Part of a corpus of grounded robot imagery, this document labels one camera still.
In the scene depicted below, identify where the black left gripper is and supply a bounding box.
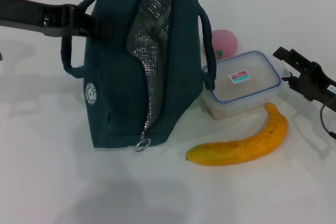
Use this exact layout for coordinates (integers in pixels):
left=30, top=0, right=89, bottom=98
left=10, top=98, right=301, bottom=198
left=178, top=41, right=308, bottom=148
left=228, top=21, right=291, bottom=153
left=0, top=0, right=116, bottom=40

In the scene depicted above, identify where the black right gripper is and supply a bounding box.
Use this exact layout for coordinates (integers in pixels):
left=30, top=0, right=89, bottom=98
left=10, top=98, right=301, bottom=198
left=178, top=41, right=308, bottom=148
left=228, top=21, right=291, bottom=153
left=272, top=47, right=336, bottom=104

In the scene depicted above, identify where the dark teal insulated lunch bag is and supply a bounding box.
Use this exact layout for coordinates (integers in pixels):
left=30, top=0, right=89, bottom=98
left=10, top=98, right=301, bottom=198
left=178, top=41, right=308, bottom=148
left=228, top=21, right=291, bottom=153
left=60, top=0, right=217, bottom=154

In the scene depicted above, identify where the pink toy peach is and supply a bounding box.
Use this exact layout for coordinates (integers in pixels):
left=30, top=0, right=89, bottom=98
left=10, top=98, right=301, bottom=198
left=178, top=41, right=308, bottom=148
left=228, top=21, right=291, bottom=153
left=204, top=29, right=239, bottom=61

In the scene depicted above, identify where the yellow banana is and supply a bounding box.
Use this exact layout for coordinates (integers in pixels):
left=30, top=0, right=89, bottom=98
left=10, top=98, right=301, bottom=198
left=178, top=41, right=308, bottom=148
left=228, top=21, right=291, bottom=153
left=186, top=102, right=289, bottom=167

